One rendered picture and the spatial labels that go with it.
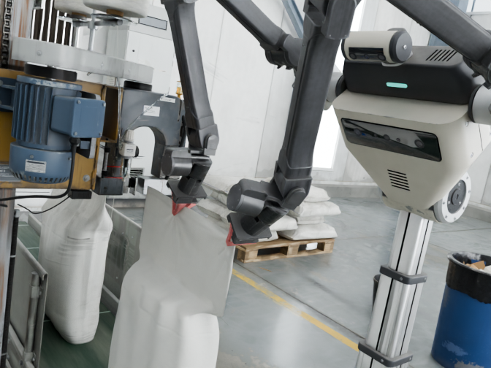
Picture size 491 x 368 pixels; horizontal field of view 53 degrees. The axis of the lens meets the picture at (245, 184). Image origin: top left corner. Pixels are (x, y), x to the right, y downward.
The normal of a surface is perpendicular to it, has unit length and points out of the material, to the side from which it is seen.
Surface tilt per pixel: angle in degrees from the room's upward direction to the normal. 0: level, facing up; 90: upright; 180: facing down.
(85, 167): 90
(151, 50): 90
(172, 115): 90
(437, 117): 40
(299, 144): 118
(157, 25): 90
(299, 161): 105
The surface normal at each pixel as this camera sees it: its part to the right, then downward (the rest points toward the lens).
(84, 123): 0.88, 0.22
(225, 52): 0.61, 0.23
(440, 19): 0.22, 0.67
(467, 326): -0.58, 0.09
